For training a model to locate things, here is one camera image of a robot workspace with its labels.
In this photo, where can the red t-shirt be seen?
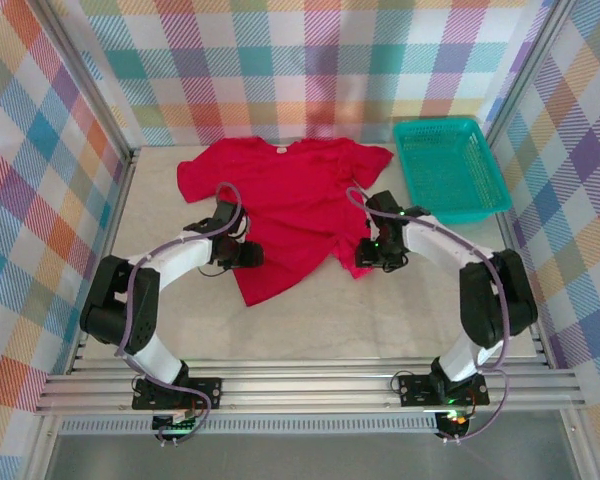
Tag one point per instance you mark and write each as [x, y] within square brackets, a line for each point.
[290, 200]

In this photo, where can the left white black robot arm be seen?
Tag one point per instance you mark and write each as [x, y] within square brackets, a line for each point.
[180, 257]

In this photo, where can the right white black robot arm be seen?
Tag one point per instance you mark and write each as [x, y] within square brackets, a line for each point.
[430, 240]

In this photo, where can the teal plastic basket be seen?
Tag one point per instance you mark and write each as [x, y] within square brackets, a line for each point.
[450, 165]

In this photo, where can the aluminium side rail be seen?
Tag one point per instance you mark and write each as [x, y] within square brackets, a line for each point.
[121, 200]
[508, 235]

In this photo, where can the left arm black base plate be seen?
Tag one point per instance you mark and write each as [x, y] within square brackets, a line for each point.
[207, 387]

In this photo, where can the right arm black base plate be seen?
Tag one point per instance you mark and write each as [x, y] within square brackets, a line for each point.
[412, 390]

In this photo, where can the aluminium mounting rail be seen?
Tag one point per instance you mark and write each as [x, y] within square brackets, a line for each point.
[305, 387]

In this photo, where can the aluminium frame post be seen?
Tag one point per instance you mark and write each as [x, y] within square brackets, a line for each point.
[80, 75]
[530, 65]

